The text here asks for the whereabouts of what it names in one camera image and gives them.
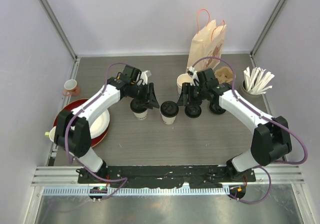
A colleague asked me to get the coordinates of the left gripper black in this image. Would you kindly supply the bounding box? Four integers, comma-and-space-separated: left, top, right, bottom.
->
129, 82, 159, 110

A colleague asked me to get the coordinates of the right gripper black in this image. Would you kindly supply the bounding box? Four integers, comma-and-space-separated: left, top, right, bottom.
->
176, 82, 207, 107

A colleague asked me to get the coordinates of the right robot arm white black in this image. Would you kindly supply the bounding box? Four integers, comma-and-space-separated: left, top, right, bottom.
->
176, 67, 292, 182

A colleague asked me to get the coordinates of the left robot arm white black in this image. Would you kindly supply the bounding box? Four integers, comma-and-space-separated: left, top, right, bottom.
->
53, 77, 160, 184

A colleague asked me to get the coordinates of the stack of black lids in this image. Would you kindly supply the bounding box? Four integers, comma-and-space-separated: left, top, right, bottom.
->
184, 105, 202, 119

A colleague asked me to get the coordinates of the stack of white paper cups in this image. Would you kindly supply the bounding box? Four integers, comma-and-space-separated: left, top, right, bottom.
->
176, 73, 195, 95

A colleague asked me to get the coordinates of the orange bowl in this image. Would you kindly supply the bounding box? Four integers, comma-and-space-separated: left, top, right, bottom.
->
209, 102, 227, 115

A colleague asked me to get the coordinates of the cardboard cup carrier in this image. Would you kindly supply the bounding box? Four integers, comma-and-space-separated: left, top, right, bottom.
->
214, 66, 234, 85

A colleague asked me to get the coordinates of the white plate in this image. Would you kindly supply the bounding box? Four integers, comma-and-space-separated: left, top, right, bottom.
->
89, 109, 110, 139

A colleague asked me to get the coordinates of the grey straw holder cup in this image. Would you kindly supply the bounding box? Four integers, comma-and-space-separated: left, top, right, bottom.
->
239, 80, 262, 99

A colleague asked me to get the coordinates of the red plate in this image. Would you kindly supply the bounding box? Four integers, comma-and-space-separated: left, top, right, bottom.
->
63, 98, 110, 148

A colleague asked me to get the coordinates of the bundle of wrapped straws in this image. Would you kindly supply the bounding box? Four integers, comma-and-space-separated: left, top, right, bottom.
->
243, 67, 275, 95

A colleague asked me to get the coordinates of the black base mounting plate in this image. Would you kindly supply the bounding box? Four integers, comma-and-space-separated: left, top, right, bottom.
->
77, 164, 256, 189

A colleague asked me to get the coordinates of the small pink ceramic cup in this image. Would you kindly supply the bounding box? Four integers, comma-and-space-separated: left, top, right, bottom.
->
62, 79, 81, 97

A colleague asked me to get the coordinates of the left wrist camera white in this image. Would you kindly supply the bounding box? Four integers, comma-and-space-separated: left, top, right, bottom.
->
137, 70, 152, 86

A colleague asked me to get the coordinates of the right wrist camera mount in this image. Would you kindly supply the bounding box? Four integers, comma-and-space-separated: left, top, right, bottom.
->
187, 66, 200, 87

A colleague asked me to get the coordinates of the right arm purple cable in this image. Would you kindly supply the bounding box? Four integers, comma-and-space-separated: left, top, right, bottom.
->
191, 56, 308, 203

